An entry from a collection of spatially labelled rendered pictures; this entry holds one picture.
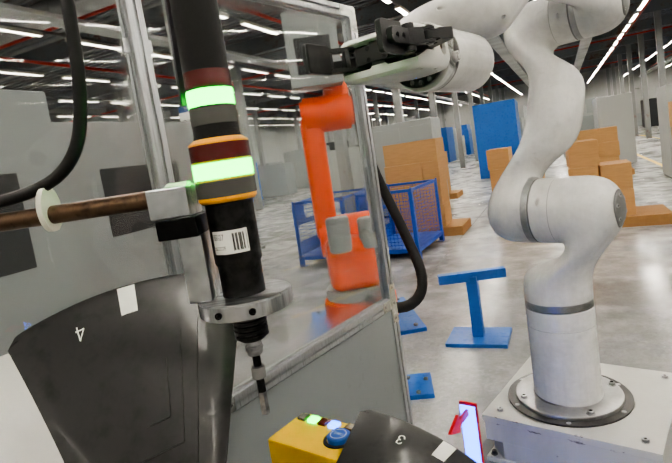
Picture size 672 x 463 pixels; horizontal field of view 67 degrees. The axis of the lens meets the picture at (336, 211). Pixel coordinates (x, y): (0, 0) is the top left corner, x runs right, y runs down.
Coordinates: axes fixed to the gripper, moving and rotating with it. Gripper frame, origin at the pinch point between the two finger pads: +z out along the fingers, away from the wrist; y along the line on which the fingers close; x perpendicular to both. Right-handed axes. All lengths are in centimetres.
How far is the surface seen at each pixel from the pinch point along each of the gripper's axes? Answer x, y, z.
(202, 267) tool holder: -16.9, 0.5, 21.4
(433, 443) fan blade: -45.9, -0.3, -5.5
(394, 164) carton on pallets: -40, 410, -692
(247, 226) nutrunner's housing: -14.5, -2.3, 19.0
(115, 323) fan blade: -23.3, 18.4, 19.6
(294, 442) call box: -58, 32, -13
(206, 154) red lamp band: -9.0, -1.4, 20.8
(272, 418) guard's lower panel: -77, 70, -43
